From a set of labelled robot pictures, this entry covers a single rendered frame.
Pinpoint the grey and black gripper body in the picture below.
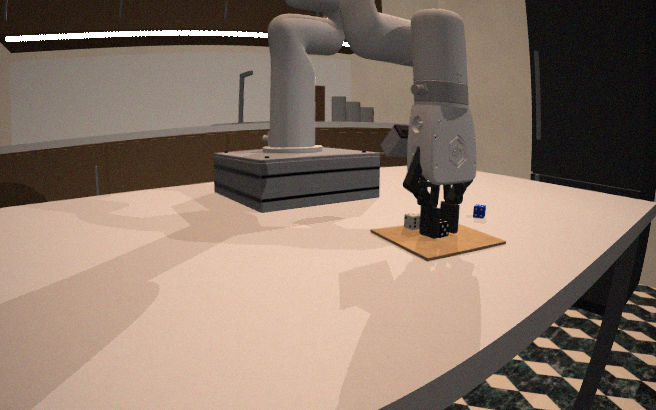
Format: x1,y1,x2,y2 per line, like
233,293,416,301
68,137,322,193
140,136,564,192
407,101,476,185

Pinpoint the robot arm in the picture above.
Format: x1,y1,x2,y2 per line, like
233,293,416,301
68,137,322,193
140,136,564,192
262,0,469,153

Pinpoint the black die with white pips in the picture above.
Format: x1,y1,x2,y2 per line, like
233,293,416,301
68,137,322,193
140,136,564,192
438,219,450,238

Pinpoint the blue die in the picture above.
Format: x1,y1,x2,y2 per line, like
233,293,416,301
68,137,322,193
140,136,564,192
473,204,486,219

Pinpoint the tan mat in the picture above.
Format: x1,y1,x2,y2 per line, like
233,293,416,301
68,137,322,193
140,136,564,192
370,224,506,262

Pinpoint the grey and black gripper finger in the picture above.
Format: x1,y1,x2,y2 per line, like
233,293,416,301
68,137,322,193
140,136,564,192
403,147,441,239
440,180,473,234

